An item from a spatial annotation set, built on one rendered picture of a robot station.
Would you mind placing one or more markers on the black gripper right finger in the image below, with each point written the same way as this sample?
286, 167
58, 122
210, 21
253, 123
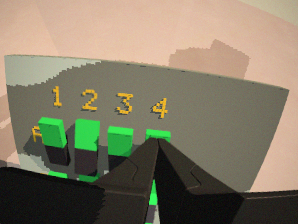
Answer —
187, 194

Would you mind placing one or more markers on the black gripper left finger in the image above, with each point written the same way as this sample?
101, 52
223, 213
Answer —
120, 197

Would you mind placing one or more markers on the grey switch panel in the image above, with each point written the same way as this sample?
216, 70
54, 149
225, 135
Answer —
80, 118

